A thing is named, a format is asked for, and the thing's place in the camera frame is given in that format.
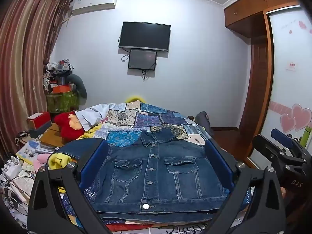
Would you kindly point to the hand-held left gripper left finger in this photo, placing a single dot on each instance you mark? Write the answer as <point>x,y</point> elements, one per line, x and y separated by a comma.
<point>93,165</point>

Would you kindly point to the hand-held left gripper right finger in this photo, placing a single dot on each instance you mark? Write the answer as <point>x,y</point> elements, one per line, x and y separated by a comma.
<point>218,165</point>

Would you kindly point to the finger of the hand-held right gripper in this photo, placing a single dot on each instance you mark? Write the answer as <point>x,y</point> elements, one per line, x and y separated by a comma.
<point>281,136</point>
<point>268,148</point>

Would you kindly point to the blue denim jacket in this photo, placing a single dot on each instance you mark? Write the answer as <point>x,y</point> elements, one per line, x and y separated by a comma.
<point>151,175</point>

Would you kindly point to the green bottle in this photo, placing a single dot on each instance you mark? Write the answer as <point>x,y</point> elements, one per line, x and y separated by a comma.
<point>306,137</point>

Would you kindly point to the yellow blanket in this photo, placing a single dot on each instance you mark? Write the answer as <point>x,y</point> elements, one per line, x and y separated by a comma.
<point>58,160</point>

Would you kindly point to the red plush toy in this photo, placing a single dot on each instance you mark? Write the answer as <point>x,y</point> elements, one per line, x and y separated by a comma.
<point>65,129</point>

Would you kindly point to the white heart-print sliding door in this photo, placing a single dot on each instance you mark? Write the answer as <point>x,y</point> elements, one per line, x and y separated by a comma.
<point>290,90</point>

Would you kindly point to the dark fabric item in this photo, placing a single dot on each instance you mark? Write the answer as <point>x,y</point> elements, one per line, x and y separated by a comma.
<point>202,120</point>

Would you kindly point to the pale blue shirt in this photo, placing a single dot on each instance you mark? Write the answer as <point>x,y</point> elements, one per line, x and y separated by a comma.
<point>92,115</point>

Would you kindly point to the pink plush item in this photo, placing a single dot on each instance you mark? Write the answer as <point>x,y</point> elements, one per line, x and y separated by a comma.
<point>39,163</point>

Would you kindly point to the grey box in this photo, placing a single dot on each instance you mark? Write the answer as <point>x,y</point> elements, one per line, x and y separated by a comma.
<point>39,132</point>

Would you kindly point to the stack of magazines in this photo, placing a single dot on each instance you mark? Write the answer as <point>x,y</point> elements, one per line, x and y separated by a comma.
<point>26,152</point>

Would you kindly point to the green storage box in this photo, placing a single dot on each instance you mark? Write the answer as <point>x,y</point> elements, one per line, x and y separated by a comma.
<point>61,102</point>

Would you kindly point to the red box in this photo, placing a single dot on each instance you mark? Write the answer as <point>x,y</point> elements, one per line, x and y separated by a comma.
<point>39,119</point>

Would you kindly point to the lettered grey bedsheet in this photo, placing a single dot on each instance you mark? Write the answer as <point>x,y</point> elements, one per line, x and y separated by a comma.
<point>170,229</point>

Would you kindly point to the grey pillow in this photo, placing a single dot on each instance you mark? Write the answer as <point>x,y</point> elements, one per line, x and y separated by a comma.
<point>80,85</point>

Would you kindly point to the orange box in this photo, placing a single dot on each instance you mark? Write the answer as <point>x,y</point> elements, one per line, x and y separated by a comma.
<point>61,89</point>

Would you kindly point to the pile of mixed clutter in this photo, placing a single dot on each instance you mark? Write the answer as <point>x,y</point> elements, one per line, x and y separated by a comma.
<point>57,69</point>

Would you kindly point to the brown wooden wardrobe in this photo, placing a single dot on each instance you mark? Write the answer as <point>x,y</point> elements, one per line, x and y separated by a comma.
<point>248,12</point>

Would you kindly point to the striped brown curtain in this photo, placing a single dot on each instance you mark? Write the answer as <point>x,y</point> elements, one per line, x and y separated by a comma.
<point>22,53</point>

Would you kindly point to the white air conditioner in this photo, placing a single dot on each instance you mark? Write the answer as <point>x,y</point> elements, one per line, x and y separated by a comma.
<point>93,3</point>

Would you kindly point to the small black wall monitor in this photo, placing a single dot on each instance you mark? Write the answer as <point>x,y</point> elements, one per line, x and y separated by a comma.
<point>142,59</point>

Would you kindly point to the large black wall television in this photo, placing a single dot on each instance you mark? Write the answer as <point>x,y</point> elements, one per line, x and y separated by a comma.
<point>145,35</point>

